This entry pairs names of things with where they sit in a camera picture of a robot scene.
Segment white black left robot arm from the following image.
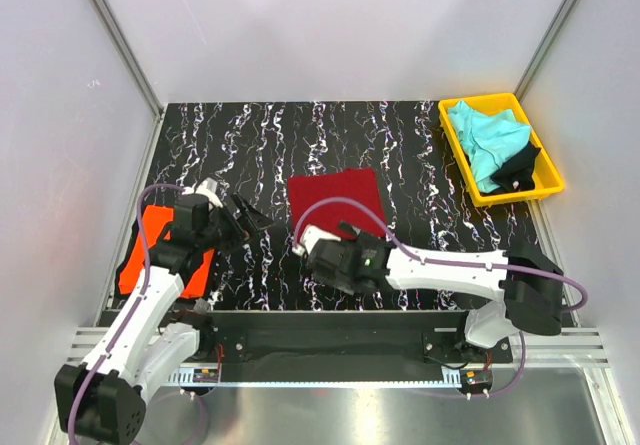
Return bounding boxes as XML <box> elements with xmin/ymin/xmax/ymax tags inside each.
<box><xmin>54</xmin><ymin>191</ymin><xmax>273</xmax><ymax>444</ymax></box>

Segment turquoise t shirt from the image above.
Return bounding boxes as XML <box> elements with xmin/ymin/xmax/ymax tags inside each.
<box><xmin>447</xmin><ymin>100</ymin><xmax>531</xmax><ymax>194</ymax></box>

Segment left corner aluminium post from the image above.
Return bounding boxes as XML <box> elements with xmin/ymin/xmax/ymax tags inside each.
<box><xmin>72</xmin><ymin>0</ymin><xmax>166</xmax><ymax>119</ymax></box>

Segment dark red polo shirt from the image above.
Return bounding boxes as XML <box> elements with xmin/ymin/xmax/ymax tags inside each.
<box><xmin>287</xmin><ymin>168</ymin><xmax>387</xmax><ymax>238</ymax></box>

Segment right corner aluminium post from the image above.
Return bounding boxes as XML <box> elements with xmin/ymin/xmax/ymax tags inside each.
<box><xmin>514</xmin><ymin>0</ymin><xmax>580</xmax><ymax>100</ymax></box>

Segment black t shirt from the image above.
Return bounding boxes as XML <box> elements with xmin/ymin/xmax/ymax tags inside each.
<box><xmin>490</xmin><ymin>142</ymin><xmax>541</xmax><ymax>195</ymax></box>

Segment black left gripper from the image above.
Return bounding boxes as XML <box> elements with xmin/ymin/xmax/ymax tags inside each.
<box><xmin>198</xmin><ymin>192</ymin><xmax>274</xmax><ymax>256</ymax></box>

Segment yellow plastic bin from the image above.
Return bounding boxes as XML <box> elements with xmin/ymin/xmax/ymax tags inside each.
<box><xmin>438</xmin><ymin>93</ymin><xmax>565</xmax><ymax>207</ymax></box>

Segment corner aluminium post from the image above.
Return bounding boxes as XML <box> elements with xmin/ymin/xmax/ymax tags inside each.
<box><xmin>72</xmin><ymin>0</ymin><xmax>166</xmax><ymax>119</ymax></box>
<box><xmin>514</xmin><ymin>0</ymin><xmax>580</xmax><ymax>100</ymax></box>

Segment aluminium frame rail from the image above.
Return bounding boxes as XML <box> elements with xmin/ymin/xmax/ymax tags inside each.
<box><xmin>66</xmin><ymin>327</ymin><xmax>609</xmax><ymax>368</ymax></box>

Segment left orange connector box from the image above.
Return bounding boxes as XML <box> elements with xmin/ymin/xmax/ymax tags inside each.
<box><xmin>192</xmin><ymin>365</ymin><xmax>220</xmax><ymax>383</ymax></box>

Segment folded orange t shirt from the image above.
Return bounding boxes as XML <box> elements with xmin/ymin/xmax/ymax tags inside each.
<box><xmin>118</xmin><ymin>204</ymin><xmax>216</xmax><ymax>302</ymax></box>

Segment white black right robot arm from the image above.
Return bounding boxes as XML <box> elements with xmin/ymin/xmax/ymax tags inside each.
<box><xmin>299</xmin><ymin>226</ymin><xmax>563</xmax><ymax>362</ymax></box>

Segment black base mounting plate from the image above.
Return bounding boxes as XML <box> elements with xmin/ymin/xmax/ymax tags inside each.
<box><xmin>188</xmin><ymin>311</ymin><xmax>514</xmax><ymax>386</ymax></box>

